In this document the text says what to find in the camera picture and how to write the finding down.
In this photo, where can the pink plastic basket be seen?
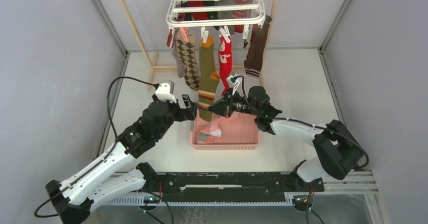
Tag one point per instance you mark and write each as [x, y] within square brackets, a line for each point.
[239, 132]

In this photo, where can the red bear sock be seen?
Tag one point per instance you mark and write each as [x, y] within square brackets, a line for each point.
[225, 61]

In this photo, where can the wooden hanger stand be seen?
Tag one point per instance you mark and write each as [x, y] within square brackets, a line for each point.
[141, 24]

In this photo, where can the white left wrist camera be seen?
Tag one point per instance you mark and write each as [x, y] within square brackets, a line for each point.
[165, 91]

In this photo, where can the grey ribbed sock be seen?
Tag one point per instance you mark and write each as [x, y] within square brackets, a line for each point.
[179, 64]

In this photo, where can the white plastic clip hanger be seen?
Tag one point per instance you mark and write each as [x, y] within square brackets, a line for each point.
[184, 14]

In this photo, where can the red white patterned sock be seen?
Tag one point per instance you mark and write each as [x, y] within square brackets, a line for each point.
[240, 14]

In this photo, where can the brown argyle sock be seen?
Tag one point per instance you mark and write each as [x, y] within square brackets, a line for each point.
[186, 55]

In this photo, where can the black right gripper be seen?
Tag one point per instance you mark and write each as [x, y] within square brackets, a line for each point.
[225, 107]

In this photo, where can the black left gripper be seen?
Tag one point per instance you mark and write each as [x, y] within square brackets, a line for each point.
[189, 113]

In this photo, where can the pink patterned sock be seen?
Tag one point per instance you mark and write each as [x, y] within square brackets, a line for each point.
[211, 130]

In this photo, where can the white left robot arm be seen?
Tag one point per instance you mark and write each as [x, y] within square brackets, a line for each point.
[75, 198]

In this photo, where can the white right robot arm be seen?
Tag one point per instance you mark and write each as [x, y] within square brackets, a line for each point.
[337, 151]

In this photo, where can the dark brown sock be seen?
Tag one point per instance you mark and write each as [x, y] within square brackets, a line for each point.
[254, 59]

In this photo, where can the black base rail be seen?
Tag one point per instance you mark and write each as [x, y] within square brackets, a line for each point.
[232, 187]

